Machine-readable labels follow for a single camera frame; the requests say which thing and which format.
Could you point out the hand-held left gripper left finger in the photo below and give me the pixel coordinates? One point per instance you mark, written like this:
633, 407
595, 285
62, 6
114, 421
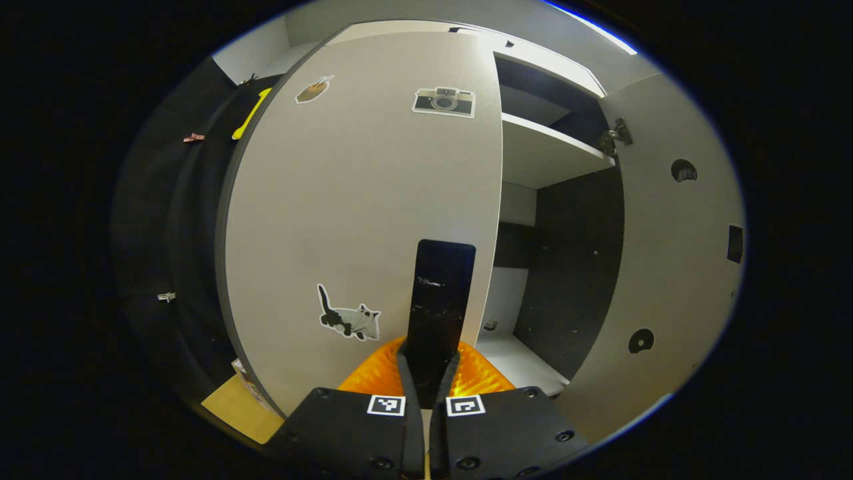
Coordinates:
346, 433

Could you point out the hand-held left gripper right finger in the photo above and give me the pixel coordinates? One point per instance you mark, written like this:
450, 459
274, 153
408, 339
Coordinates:
513, 433

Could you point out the beige double-door shoe cabinet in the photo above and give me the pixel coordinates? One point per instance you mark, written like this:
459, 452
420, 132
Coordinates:
573, 266

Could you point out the beige cabinet door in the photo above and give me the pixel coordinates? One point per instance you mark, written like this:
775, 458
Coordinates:
366, 200
666, 280

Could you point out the white cabinet shelf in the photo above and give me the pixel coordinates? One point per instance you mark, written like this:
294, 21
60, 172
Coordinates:
540, 153

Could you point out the metal door hinge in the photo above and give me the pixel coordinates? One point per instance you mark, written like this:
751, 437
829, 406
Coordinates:
614, 138

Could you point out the light wooden platform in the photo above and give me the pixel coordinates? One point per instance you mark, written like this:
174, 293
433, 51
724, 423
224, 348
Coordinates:
236, 410

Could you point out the white clip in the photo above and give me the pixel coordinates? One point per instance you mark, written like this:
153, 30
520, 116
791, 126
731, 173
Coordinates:
166, 296

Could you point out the black backdrop cloth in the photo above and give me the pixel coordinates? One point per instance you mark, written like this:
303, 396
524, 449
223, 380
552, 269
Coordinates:
166, 220

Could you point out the pink clip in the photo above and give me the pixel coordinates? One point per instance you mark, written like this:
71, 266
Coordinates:
193, 138

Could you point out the black binder clip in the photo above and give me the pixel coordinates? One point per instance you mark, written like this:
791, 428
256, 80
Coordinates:
249, 80

